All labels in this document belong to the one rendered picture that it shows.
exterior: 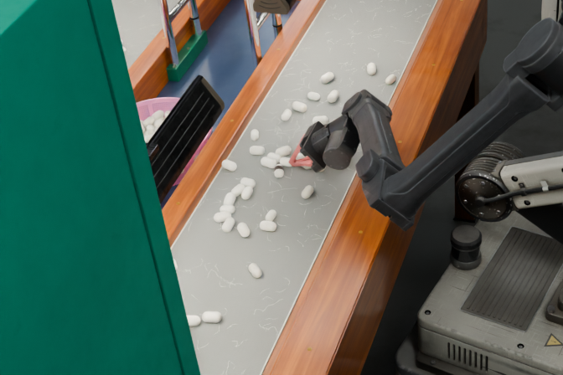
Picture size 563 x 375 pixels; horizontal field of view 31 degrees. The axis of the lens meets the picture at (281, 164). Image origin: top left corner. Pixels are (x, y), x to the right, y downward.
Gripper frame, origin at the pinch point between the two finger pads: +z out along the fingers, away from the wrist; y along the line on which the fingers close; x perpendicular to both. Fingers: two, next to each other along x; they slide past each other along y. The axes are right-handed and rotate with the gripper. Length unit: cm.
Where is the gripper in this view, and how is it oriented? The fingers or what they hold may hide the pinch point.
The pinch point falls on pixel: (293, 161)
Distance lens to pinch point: 224.6
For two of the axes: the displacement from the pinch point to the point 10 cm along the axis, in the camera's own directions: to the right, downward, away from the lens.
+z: -6.4, 4.1, 6.5
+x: 6.9, 6.8, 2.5
